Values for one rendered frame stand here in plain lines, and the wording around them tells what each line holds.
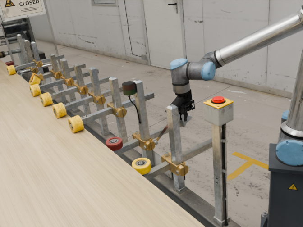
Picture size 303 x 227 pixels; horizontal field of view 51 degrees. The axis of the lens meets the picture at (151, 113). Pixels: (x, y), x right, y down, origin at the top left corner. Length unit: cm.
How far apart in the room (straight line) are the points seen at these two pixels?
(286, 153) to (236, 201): 99
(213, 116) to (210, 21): 357
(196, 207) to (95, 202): 44
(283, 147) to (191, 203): 51
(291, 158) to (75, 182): 98
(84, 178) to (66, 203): 15
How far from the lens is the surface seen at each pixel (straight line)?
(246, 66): 436
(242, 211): 243
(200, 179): 271
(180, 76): 161
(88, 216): 116
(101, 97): 192
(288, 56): 402
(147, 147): 155
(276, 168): 183
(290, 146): 159
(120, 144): 152
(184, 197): 147
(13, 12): 380
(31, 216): 125
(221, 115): 104
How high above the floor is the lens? 165
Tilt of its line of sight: 25 degrees down
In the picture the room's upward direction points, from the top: 7 degrees counter-clockwise
